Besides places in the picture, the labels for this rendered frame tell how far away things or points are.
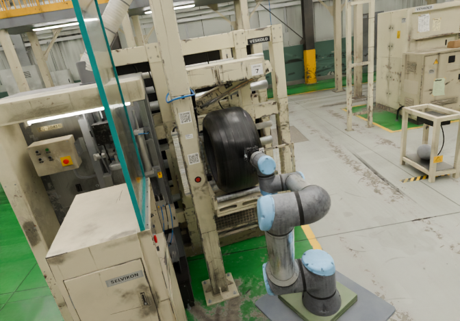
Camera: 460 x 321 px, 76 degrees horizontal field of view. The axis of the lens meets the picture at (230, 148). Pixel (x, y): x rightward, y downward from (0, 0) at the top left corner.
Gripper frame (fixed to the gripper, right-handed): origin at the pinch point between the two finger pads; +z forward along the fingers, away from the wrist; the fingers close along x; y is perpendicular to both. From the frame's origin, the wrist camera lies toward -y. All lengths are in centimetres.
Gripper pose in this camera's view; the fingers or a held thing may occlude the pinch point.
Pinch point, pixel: (247, 155)
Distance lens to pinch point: 186.7
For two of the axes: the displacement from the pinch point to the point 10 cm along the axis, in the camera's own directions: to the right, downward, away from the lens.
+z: -2.4, -1.8, 9.5
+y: -1.8, -9.6, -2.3
